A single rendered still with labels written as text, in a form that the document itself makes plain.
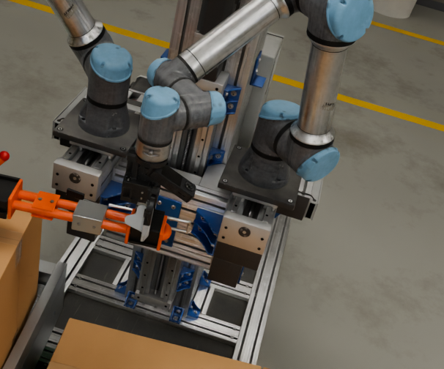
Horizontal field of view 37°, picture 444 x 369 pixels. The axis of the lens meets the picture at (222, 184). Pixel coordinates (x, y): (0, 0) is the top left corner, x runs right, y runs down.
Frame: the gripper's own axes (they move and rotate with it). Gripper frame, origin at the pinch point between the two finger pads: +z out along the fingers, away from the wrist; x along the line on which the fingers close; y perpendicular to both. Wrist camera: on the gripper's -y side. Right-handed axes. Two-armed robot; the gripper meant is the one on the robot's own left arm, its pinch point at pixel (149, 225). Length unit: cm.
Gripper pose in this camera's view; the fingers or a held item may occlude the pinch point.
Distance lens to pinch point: 157.3
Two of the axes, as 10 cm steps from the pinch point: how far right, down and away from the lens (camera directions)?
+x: -0.8, 5.7, -8.2
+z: -2.0, 7.9, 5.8
